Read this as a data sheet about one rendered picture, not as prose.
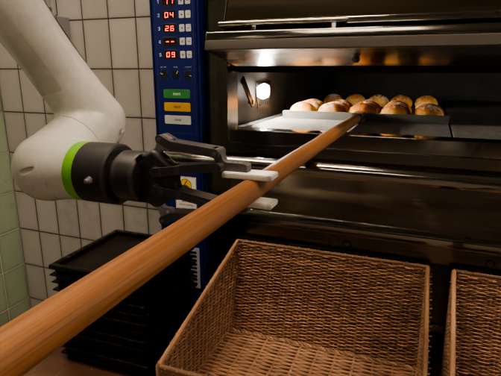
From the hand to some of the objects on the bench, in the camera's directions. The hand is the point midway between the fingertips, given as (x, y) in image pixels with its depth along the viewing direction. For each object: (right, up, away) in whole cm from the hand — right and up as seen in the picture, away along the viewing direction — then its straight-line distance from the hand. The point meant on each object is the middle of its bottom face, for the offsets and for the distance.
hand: (250, 188), depth 60 cm
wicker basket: (+13, -50, +52) cm, 74 cm away
